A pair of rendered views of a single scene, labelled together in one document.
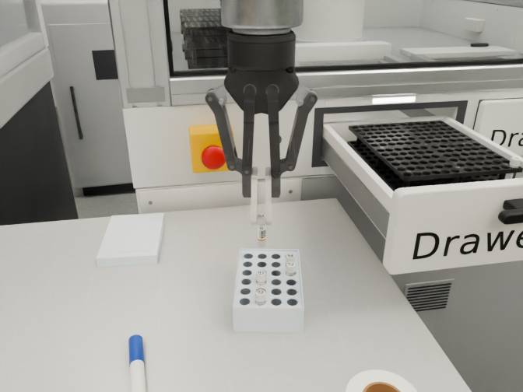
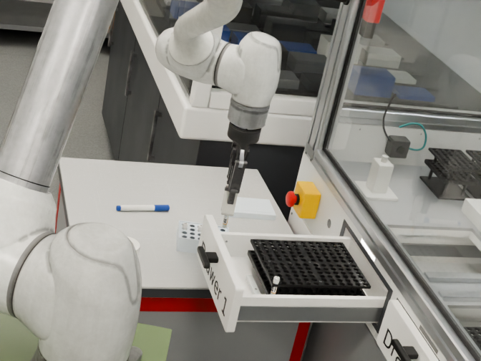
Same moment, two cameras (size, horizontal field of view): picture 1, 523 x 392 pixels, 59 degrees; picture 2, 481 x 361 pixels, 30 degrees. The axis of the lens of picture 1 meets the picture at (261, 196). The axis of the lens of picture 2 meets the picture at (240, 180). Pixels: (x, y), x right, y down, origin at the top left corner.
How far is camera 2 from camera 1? 2.03 m
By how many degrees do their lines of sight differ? 70
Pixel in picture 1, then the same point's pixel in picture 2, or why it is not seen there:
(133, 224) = (260, 205)
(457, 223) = (208, 248)
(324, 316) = (187, 258)
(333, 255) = not seen: hidden behind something
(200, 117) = (316, 180)
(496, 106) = (393, 309)
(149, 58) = (316, 132)
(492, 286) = not seen: outside the picture
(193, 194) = (301, 225)
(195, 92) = (321, 165)
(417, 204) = (205, 223)
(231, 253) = not seen: hidden behind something
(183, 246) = (247, 225)
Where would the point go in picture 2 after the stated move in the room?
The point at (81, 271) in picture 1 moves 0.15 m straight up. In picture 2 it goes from (220, 196) to (230, 147)
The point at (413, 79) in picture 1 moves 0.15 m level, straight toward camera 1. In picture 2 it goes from (376, 243) to (308, 223)
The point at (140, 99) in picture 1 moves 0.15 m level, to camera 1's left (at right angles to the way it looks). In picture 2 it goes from (308, 151) to (300, 127)
